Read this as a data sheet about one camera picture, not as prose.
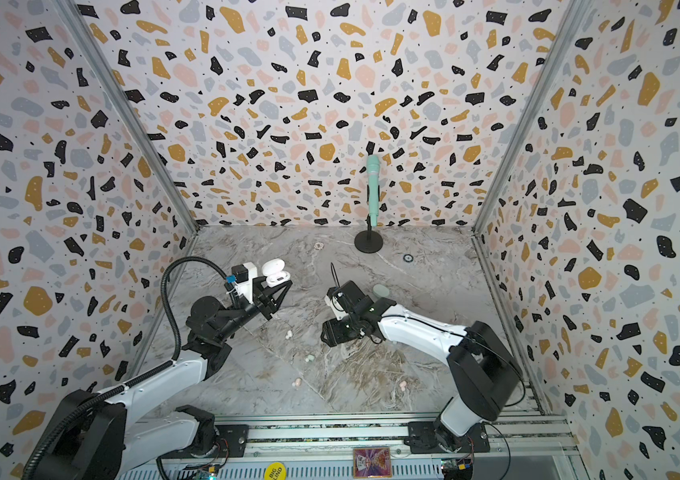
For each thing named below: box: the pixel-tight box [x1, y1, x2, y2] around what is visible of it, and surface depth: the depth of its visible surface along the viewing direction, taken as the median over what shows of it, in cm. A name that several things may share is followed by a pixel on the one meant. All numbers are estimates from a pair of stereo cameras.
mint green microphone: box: [366, 154, 380, 227], surface depth 96 cm
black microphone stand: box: [354, 214, 383, 254], surface depth 119 cm
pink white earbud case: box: [262, 258, 291, 288], surface depth 75 cm
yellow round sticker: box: [264, 462, 287, 480], surface depth 71 cm
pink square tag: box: [353, 447, 392, 479], surface depth 71 cm
